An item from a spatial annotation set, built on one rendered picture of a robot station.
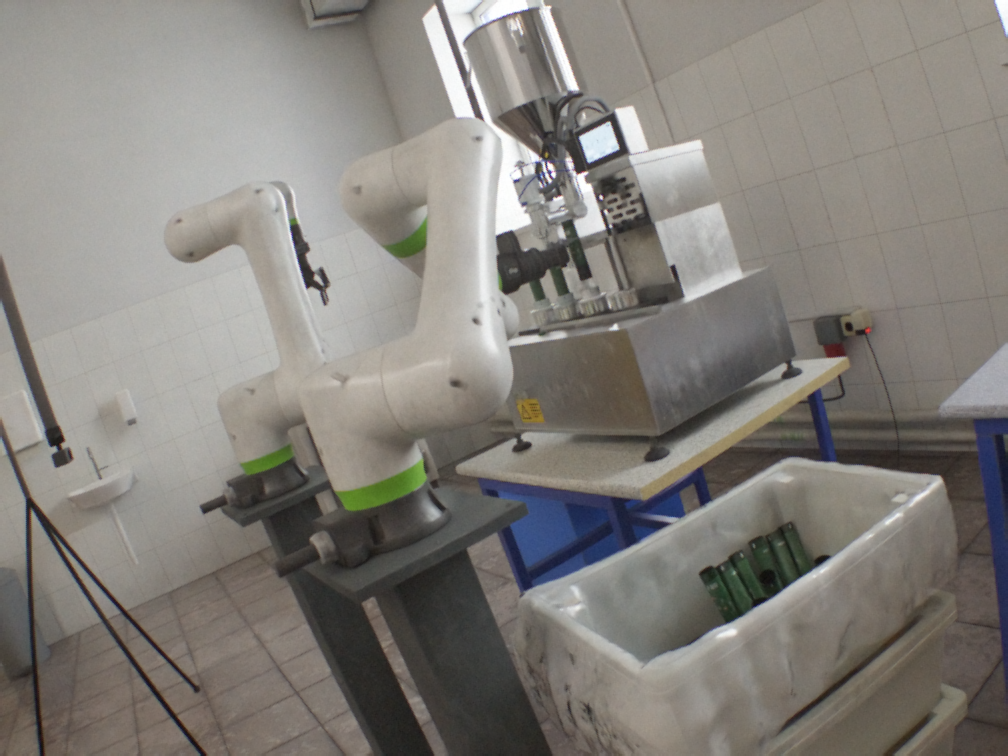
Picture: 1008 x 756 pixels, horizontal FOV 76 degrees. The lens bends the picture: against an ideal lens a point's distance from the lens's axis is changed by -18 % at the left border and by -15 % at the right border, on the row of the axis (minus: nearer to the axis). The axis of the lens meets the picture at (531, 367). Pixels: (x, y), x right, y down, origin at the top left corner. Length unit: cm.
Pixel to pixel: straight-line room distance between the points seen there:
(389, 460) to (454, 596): 21
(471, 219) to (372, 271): 444
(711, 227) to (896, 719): 114
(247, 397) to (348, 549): 71
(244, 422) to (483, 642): 79
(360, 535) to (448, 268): 36
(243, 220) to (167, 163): 374
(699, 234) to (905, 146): 130
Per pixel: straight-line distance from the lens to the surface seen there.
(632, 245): 177
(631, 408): 160
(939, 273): 294
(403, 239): 129
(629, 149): 170
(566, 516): 228
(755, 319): 178
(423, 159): 118
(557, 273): 191
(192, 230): 167
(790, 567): 147
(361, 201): 123
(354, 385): 95
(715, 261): 180
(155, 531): 515
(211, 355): 514
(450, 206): 107
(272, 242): 163
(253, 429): 164
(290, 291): 162
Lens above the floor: 121
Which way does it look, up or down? 8 degrees down
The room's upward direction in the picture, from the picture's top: 19 degrees counter-clockwise
